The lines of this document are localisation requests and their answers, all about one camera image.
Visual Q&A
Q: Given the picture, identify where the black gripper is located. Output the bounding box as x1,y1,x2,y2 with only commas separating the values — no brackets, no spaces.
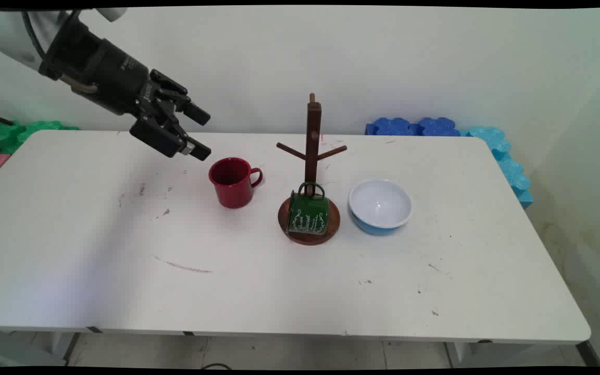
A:
39,15,213,161

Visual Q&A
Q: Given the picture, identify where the green enamel mug white print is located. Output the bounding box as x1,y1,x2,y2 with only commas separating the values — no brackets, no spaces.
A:
286,182,331,236

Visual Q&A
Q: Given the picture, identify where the red enamel mug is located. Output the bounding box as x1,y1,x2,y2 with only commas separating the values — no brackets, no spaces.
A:
208,157,264,209

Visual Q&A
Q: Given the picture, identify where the brown wooden mug tree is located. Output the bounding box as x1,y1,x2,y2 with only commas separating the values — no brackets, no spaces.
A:
276,93,348,246

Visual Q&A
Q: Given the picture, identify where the green foam mat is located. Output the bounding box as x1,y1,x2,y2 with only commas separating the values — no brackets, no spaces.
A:
0,120,80,156

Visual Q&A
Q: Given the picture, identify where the dark blue foam mat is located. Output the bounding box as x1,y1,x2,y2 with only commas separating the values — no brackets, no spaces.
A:
365,117,419,136
417,117,461,137

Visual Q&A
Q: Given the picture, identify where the blue bowl white inside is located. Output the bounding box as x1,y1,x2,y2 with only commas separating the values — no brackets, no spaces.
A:
348,179,413,236

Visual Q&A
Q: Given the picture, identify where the grey table leg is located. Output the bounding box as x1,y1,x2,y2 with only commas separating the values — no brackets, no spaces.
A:
0,330,81,367
445,341,600,368

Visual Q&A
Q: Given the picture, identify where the light blue foam mat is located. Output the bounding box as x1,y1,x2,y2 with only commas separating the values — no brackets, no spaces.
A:
461,126,534,209

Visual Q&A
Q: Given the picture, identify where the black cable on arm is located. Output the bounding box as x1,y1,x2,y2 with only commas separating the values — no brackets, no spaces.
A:
21,9,53,59

